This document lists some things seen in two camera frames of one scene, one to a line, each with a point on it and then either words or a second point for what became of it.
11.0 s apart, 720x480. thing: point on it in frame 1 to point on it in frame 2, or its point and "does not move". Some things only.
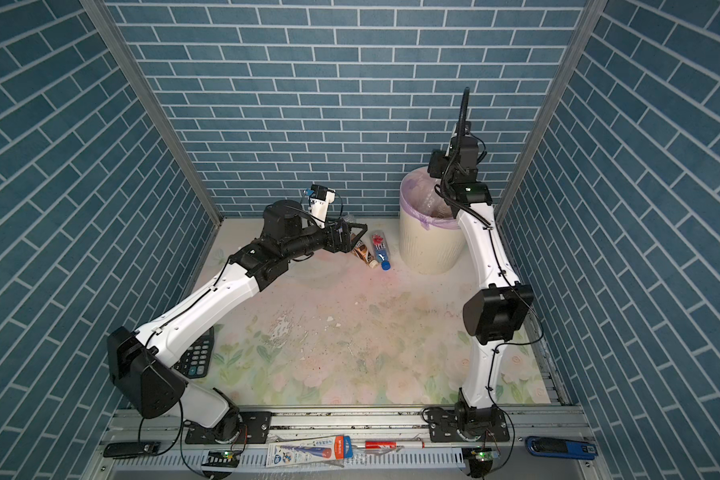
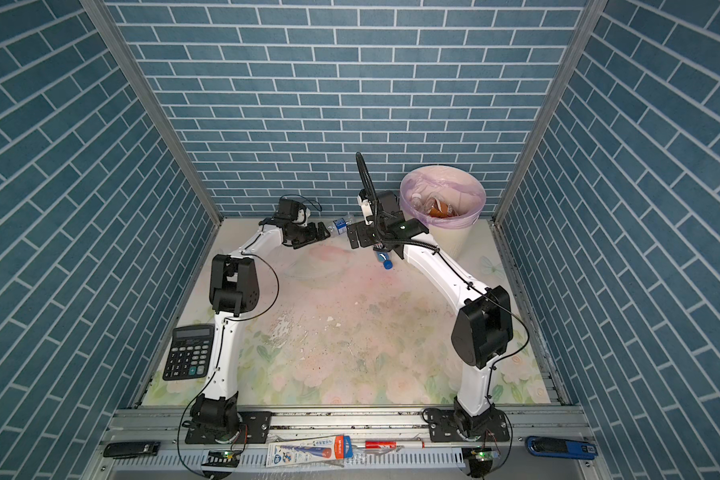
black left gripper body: (331, 245) to (303, 235)
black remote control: (131, 449) does not move
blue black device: (548, 446) does not move
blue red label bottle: (381, 250) does not move
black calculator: (195, 362) does not move
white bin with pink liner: (430, 238) does not move
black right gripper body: (437, 167) to (368, 235)
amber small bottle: (362, 251) to (441, 210)
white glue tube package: (309, 450) does not move
